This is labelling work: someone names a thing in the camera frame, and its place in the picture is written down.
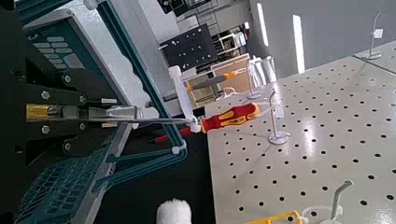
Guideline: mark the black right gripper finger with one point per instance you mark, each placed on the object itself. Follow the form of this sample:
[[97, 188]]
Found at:
[[62, 95], [62, 133]]

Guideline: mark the blue grey plastic crate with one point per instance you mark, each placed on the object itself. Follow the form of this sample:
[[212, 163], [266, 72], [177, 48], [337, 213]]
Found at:
[[62, 186]]

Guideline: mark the black perforated board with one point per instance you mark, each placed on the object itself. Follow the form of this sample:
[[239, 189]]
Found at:
[[190, 46]]

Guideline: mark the yellow paint roller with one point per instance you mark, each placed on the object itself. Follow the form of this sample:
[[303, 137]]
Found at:
[[174, 213]]

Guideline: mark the orange grey paintbrush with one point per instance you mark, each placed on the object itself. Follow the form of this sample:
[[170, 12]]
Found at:
[[208, 82]]

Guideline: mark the black monitor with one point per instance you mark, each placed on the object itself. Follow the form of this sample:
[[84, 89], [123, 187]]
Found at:
[[183, 6]]

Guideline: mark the red yellow screwdriver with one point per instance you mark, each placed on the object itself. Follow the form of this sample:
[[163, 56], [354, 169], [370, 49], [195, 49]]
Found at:
[[230, 116]]

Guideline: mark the beige wooden cabinet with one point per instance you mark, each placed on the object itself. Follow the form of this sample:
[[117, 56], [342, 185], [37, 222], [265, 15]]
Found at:
[[232, 84]]

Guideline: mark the white metal pegboard hook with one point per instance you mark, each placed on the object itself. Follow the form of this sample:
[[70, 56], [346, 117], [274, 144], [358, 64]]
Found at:
[[372, 56], [278, 137], [253, 95], [337, 199]]

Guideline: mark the clear plastic container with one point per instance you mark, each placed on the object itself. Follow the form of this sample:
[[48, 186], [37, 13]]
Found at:
[[264, 70]]

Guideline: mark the long ceiling light strip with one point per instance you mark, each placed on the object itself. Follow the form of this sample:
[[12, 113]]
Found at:
[[262, 25], [298, 43]]

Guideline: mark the white pegboard panel with tools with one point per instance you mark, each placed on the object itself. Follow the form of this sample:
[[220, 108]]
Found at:
[[311, 155]]

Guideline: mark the white price tag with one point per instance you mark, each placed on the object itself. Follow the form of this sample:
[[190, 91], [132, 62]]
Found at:
[[378, 33]]

